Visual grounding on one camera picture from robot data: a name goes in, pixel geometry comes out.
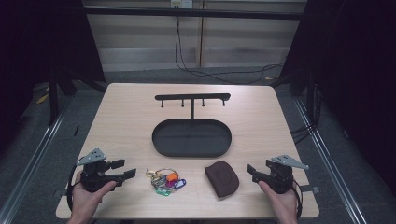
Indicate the metal floor rail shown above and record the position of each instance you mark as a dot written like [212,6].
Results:
[29,161]
[333,161]

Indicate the bunch of keys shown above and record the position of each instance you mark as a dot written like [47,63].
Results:
[166,182]

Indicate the person's right hand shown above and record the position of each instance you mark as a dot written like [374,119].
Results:
[285,205]

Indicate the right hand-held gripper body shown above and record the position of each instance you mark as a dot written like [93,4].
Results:
[281,179]

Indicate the dark curtain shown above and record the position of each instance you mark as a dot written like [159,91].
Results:
[351,68]
[40,43]

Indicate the brown pouch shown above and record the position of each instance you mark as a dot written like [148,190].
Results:
[222,179]

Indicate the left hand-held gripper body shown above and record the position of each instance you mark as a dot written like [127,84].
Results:
[93,179]

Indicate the black stand leg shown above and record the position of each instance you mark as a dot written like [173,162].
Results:
[53,99]

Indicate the white wall socket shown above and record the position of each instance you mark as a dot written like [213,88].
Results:
[181,3]

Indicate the person's left hand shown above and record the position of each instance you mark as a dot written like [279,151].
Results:
[85,203]

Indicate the yellow tape piece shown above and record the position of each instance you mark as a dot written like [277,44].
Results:
[42,98]

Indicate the black key rack with tray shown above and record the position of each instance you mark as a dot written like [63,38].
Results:
[191,138]

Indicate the grey tape strip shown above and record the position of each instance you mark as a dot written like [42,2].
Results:
[310,188]

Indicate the black horizontal bar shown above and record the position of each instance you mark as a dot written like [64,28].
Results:
[193,13]

